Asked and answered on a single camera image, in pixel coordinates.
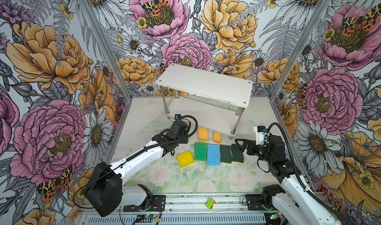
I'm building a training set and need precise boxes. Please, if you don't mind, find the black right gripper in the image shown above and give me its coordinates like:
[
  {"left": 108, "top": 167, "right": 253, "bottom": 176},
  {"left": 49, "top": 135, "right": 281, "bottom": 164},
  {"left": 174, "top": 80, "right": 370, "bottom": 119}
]
[{"left": 234, "top": 139, "right": 273, "bottom": 163}]

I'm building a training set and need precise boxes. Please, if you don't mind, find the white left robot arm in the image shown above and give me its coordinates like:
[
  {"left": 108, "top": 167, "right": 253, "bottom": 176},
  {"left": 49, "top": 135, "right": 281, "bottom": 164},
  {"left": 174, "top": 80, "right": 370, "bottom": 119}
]
[{"left": 83, "top": 118, "right": 191, "bottom": 217}]

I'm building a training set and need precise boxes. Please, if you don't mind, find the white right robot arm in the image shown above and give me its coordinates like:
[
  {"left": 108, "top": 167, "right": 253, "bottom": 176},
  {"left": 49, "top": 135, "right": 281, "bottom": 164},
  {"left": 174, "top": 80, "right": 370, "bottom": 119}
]
[{"left": 235, "top": 135, "right": 341, "bottom": 225}]

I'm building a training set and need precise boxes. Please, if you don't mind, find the white two-tier shelf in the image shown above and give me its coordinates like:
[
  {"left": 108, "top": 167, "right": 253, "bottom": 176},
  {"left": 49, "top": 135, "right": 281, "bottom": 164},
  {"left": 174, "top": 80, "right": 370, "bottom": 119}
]
[{"left": 157, "top": 64, "right": 253, "bottom": 137}]

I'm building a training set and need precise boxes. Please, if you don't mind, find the dark green scouring sponge right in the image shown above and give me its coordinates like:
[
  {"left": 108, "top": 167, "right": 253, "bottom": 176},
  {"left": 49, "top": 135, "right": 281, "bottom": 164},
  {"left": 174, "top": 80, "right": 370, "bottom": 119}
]
[{"left": 231, "top": 144, "right": 244, "bottom": 164}]

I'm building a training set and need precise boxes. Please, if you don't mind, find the dark green scouring sponge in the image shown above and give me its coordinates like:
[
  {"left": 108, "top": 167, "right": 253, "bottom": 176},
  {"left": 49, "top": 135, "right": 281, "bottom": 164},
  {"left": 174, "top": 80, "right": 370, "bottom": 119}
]
[
  {"left": 231, "top": 144, "right": 244, "bottom": 164},
  {"left": 220, "top": 145, "right": 232, "bottom": 164}
]

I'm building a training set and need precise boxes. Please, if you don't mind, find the dark green scouring sponge left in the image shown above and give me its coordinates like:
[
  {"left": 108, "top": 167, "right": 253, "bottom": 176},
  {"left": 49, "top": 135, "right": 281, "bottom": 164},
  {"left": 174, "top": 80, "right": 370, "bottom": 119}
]
[{"left": 220, "top": 145, "right": 232, "bottom": 164}]

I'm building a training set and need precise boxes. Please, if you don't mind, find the orange cellulose sponge left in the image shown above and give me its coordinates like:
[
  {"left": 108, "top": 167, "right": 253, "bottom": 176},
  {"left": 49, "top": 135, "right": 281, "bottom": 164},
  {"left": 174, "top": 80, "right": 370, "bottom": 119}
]
[{"left": 197, "top": 127, "right": 209, "bottom": 142}]

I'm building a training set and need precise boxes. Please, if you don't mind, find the orange cellulose sponge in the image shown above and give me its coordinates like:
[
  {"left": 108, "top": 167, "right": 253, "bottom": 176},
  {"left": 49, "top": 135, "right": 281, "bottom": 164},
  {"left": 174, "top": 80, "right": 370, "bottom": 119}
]
[
  {"left": 213, "top": 131, "right": 222, "bottom": 144},
  {"left": 197, "top": 127, "right": 209, "bottom": 142}
]

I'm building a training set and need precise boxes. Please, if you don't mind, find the orange cellulose sponge right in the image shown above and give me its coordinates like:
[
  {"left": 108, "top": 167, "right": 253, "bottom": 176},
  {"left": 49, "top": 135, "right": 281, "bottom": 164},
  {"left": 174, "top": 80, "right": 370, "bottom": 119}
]
[{"left": 213, "top": 131, "right": 222, "bottom": 144}]

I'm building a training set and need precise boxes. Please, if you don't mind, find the green scrub sponge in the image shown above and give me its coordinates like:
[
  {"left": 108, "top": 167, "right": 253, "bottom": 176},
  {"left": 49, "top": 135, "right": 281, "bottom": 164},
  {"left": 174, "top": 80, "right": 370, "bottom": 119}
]
[{"left": 194, "top": 142, "right": 207, "bottom": 162}]

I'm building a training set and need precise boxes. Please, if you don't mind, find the blue cellulose sponge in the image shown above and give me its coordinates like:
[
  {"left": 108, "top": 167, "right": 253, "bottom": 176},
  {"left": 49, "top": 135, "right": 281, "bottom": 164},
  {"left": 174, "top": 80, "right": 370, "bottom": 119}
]
[{"left": 207, "top": 144, "right": 221, "bottom": 166}]

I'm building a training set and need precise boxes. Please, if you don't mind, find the green orange small block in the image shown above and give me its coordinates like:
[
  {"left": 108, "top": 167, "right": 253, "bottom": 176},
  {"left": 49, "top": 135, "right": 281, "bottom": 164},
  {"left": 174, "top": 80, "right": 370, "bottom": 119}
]
[{"left": 205, "top": 198, "right": 215, "bottom": 209}]

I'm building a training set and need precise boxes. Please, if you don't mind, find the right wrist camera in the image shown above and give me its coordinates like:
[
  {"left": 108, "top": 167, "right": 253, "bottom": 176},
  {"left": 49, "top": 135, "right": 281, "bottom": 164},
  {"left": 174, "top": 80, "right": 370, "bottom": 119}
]
[{"left": 253, "top": 126, "right": 267, "bottom": 145}]

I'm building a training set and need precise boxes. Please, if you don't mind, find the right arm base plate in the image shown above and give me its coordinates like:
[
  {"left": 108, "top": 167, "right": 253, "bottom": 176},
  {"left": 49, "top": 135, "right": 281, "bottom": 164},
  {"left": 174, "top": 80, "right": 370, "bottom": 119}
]
[{"left": 245, "top": 194, "right": 267, "bottom": 211}]

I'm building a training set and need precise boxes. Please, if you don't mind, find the aluminium front rail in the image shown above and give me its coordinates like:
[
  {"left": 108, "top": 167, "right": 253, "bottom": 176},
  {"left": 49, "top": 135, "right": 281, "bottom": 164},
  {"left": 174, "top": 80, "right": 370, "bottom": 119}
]
[{"left": 78, "top": 193, "right": 331, "bottom": 215}]

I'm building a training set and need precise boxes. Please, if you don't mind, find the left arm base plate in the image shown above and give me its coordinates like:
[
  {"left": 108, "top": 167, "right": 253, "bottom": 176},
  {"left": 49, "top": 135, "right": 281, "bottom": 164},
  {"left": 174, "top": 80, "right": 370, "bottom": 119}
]
[{"left": 123, "top": 195, "right": 166, "bottom": 212}]

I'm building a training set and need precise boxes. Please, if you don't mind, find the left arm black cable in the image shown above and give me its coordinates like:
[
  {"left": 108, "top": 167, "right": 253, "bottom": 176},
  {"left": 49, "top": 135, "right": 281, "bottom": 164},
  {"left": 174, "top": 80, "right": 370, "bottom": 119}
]
[{"left": 72, "top": 115, "right": 199, "bottom": 209}]

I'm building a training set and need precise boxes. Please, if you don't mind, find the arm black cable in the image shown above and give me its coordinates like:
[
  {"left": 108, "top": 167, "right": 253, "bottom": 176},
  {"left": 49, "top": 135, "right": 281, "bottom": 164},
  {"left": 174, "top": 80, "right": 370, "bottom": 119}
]
[
  {"left": 266, "top": 122, "right": 352, "bottom": 225},
  {"left": 72, "top": 115, "right": 199, "bottom": 209}
]

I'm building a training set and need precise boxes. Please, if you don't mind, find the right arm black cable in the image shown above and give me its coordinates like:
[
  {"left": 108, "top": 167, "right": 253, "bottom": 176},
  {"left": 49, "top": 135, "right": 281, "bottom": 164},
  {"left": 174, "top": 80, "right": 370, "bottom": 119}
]
[{"left": 266, "top": 122, "right": 352, "bottom": 225}]

